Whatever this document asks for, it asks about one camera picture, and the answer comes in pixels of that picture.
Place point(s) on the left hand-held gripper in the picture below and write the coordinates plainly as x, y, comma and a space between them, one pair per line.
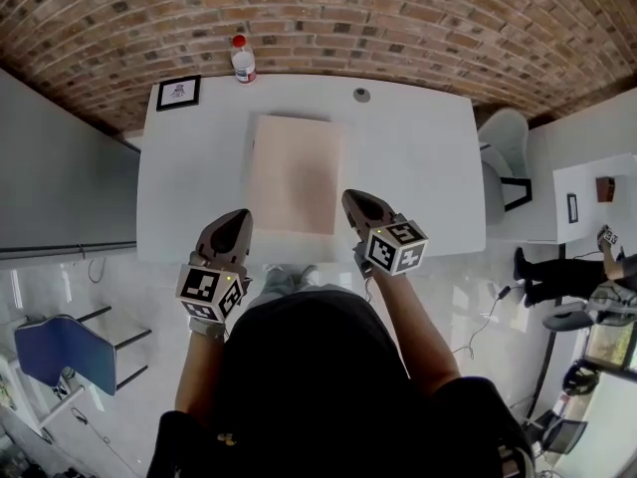
209, 287

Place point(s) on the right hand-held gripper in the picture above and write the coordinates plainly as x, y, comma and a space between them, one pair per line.
398, 247

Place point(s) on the beige board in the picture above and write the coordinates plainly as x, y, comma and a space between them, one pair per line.
293, 177

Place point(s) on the person's left forearm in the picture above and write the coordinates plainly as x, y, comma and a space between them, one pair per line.
199, 376

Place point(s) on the person's right forearm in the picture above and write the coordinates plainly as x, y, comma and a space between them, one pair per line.
413, 336

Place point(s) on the person's right hand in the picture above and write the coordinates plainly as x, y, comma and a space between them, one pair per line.
363, 262

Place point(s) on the person's left hand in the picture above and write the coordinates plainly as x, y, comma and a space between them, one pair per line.
206, 329

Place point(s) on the white table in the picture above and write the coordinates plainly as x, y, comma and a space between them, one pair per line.
408, 177

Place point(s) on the person's left shoe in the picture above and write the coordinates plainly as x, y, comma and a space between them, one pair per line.
275, 274

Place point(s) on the person's shoe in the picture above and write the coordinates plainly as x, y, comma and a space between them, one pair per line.
275, 274
306, 274

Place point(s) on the person's grey trousers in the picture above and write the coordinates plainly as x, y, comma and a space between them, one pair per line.
278, 292

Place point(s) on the person's right shoe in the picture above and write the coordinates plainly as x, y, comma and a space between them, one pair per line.
306, 274

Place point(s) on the grey chair with black legs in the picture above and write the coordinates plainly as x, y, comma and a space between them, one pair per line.
502, 142

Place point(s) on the clear bottle with red cap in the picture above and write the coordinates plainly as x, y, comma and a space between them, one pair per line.
243, 65

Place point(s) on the grey cabinet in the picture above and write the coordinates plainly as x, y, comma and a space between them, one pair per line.
60, 182

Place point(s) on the person's black shirt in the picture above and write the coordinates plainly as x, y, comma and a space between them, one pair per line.
318, 391

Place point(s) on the blue chair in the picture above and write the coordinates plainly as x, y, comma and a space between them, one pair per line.
64, 351

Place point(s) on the white side desk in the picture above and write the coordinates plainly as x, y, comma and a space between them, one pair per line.
587, 222

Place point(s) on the brown box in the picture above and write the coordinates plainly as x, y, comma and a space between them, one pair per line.
605, 189

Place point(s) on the black picture frame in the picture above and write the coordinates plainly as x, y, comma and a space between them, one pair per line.
178, 92

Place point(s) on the small black frame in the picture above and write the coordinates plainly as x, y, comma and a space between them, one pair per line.
572, 208

